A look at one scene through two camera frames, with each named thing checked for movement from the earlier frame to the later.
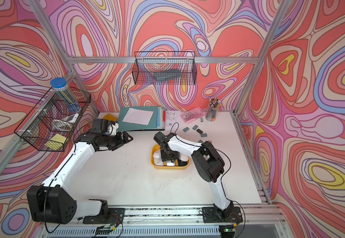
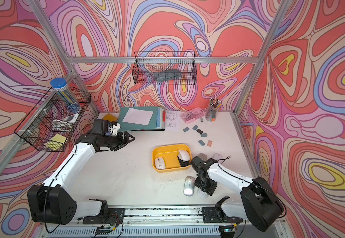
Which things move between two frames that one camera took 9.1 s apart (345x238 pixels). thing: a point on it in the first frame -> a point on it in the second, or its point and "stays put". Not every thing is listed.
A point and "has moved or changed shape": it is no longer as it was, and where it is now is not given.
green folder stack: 157,121 stays put
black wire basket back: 164,68 stays put
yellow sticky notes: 56,143 stays put
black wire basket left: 53,123 stays put
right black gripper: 164,157 -> 210,190
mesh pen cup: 211,112 stays put
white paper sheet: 138,116 stays put
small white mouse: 157,154 -> 160,163
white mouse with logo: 170,163 -> 202,194
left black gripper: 120,141 stays put
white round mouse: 158,161 has moved or changed shape
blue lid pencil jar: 60,86 stays put
